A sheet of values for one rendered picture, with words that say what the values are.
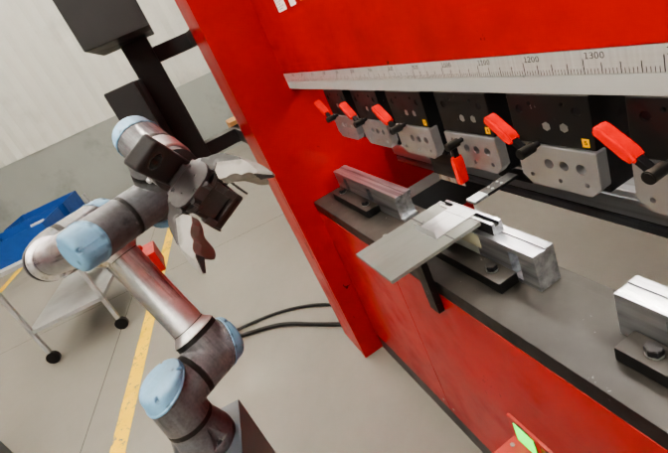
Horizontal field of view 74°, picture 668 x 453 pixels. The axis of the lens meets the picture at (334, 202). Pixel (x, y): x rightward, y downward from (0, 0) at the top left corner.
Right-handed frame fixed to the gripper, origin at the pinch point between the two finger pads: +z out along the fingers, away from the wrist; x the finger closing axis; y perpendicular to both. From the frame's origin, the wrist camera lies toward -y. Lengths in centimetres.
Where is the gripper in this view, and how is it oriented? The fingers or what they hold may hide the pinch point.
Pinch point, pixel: (236, 223)
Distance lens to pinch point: 56.3
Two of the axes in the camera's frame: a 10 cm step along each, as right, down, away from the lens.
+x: -5.8, 8.1, -0.7
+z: 6.8, 4.3, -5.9
